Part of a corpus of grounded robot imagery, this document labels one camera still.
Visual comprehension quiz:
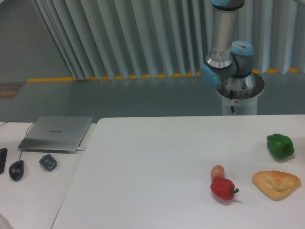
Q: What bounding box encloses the black computer mouse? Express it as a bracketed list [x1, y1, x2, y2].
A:
[9, 160, 25, 182]

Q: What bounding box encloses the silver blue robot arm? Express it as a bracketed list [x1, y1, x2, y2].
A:
[200, 0, 254, 87]

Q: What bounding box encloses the red bell pepper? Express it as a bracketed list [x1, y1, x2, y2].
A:
[210, 177, 239, 200]

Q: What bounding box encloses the green bell pepper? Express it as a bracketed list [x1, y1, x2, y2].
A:
[266, 134, 295, 159]

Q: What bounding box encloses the brown egg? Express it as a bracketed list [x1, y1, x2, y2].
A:
[210, 165, 224, 179]

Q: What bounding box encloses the silver closed laptop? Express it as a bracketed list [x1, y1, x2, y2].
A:
[18, 116, 92, 154]

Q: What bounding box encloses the dark grey small tray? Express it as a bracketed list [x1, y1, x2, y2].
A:
[39, 154, 58, 172]

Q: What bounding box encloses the golden flatbread piece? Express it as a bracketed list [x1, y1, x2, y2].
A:
[252, 171, 301, 201]

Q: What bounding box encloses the black keyboard edge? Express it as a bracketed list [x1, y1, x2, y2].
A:
[0, 148, 8, 174]

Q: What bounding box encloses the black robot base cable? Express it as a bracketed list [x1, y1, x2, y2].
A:
[229, 90, 236, 116]

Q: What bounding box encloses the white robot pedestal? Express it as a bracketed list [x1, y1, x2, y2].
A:
[216, 73, 264, 115]

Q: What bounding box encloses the black mouse cable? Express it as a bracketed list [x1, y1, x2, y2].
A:
[0, 120, 36, 162]

